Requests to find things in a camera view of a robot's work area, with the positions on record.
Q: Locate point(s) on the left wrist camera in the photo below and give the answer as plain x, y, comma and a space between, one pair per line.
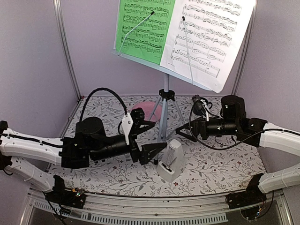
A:
130, 122

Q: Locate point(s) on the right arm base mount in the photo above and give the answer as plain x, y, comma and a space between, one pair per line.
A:
252, 195

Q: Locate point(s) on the pink plastic plate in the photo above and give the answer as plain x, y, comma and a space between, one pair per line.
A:
148, 107

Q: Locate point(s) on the white metronome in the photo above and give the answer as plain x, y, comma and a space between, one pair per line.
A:
173, 162

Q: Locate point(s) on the right aluminium frame post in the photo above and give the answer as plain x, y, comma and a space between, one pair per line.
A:
244, 50

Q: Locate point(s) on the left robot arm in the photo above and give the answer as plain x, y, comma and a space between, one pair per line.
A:
89, 143

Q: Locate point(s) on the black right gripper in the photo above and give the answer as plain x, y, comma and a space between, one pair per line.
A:
200, 122

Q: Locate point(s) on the white sheet music paper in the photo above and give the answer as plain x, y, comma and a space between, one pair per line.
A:
204, 38

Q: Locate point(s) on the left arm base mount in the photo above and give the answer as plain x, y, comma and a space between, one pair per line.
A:
63, 196

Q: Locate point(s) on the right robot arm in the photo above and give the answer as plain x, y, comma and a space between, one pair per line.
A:
255, 132

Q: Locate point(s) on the green sheet music paper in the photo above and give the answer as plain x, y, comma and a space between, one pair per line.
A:
142, 28

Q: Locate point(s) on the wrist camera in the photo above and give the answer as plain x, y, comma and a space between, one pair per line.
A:
130, 122
200, 106

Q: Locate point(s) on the front aluminium rail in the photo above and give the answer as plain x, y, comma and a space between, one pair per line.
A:
101, 209

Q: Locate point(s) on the aluminium frame post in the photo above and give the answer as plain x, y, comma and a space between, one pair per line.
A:
65, 47
244, 50

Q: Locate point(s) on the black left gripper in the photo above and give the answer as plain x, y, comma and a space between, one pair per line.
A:
136, 153

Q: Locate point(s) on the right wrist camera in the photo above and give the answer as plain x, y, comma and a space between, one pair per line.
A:
200, 106

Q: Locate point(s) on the grey perforated music stand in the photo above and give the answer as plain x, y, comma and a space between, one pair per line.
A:
166, 95

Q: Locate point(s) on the left aluminium frame post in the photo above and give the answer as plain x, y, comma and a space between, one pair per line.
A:
65, 47

